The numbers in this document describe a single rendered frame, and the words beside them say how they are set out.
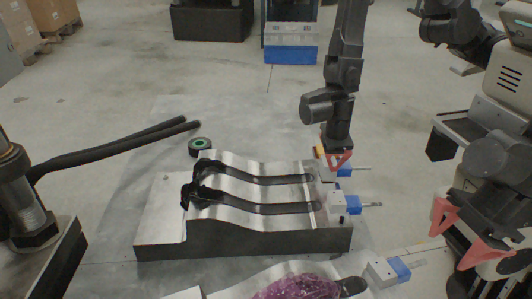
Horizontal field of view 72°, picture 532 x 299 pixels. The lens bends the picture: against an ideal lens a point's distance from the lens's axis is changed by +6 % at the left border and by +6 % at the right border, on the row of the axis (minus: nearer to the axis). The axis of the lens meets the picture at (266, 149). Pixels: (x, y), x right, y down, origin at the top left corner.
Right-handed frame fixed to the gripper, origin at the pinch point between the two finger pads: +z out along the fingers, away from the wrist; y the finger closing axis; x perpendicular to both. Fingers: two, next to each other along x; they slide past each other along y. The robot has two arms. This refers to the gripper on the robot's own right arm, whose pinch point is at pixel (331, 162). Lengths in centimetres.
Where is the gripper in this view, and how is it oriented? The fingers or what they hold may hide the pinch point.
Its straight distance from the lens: 93.0
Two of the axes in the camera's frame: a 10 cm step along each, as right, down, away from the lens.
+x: 10.0, -0.2, 0.5
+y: 0.5, 5.9, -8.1
